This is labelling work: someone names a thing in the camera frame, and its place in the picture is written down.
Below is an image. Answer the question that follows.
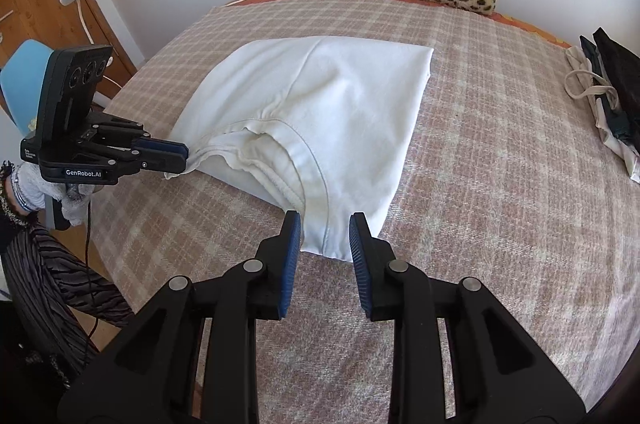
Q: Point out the dark beaded bracelet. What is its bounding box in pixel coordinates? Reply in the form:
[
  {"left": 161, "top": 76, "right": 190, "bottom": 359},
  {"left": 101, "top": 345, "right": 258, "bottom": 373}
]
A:
[{"left": 0, "top": 160, "right": 31, "bottom": 227}]

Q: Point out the blue chair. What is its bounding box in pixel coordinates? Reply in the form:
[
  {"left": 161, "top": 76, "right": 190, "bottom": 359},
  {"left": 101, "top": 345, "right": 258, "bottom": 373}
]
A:
[{"left": 0, "top": 39, "right": 68, "bottom": 230}]

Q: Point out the person's left forearm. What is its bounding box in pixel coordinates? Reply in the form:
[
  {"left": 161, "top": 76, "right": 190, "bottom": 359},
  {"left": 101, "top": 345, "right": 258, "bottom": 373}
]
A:
[{"left": 0, "top": 219, "right": 136, "bottom": 385}]

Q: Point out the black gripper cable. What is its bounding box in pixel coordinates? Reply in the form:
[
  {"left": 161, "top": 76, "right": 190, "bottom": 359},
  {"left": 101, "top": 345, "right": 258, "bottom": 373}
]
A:
[{"left": 84, "top": 199, "right": 102, "bottom": 355}]

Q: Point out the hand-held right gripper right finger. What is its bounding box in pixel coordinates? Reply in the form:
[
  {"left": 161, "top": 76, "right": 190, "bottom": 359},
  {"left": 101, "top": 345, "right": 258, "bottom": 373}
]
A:
[{"left": 348, "top": 212, "right": 586, "bottom": 424}]

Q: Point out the person's left hand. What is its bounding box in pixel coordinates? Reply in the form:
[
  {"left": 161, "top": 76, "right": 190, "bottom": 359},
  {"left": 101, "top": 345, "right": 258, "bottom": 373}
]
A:
[{"left": 10, "top": 164, "right": 103, "bottom": 227}]

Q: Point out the orange patterned bed sheet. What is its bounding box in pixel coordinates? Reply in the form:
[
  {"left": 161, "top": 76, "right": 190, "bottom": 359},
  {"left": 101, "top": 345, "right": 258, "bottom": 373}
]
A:
[{"left": 220, "top": 0, "right": 571, "bottom": 48}]

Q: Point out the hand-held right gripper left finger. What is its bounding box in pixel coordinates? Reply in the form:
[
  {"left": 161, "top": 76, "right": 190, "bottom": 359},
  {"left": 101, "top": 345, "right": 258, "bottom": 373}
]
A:
[{"left": 57, "top": 210, "right": 302, "bottom": 424}]

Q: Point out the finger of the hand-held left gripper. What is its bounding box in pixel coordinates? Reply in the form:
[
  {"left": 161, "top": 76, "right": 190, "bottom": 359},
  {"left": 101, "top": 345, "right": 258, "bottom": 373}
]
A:
[
  {"left": 89, "top": 111, "right": 190, "bottom": 157},
  {"left": 95, "top": 144, "right": 190, "bottom": 177}
]

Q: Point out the dark teal folded garment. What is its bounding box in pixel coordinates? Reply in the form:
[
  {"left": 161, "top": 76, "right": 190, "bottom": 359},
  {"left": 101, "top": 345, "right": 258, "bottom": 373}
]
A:
[{"left": 580, "top": 35, "right": 632, "bottom": 140}]

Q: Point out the cream cloth bag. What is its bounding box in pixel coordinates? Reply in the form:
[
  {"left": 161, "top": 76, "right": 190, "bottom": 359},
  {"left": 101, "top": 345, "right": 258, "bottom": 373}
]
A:
[{"left": 565, "top": 46, "right": 621, "bottom": 115}]

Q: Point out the white t-shirt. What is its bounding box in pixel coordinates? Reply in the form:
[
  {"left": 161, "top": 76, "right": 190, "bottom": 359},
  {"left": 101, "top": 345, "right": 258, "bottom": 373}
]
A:
[{"left": 162, "top": 35, "right": 435, "bottom": 261}]

